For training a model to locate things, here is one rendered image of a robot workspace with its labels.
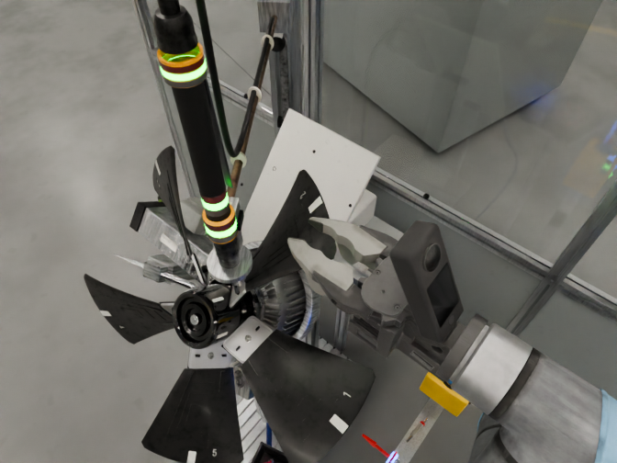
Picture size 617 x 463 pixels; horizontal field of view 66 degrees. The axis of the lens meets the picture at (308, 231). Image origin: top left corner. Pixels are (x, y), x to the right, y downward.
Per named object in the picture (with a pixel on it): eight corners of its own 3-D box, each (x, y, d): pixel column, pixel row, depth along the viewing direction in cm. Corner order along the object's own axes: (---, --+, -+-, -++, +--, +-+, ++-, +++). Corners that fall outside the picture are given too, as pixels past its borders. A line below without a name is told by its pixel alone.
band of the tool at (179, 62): (171, 64, 49) (163, 38, 46) (211, 66, 48) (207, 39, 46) (159, 89, 46) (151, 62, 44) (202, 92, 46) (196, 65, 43)
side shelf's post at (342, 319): (338, 343, 221) (351, 236, 155) (344, 347, 220) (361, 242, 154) (332, 348, 219) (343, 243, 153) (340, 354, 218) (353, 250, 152)
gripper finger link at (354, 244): (308, 244, 57) (364, 294, 53) (308, 213, 52) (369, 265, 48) (327, 231, 58) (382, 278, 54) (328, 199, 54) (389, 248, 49)
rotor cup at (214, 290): (211, 266, 106) (168, 276, 95) (263, 284, 99) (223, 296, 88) (204, 327, 109) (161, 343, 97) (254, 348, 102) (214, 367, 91)
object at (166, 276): (217, 299, 110) (117, 257, 126) (218, 290, 109) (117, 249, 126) (210, 301, 108) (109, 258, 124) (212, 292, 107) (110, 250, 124)
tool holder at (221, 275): (215, 234, 77) (205, 195, 70) (258, 238, 77) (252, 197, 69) (203, 282, 72) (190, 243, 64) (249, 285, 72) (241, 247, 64)
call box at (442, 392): (451, 342, 118) (462, 322, 109) (487, 367, 114) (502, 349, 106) (417, 391, 110) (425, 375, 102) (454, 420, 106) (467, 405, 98)
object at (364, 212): (336, 194, 163) (338, 171, 154) (375, 217, 156) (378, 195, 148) (304, 223, 155) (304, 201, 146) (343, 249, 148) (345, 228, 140)
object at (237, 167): (271, 21, 102) (271, 15, 101) (277, 21, 102) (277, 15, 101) (222, 211, 69) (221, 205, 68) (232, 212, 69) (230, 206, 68)
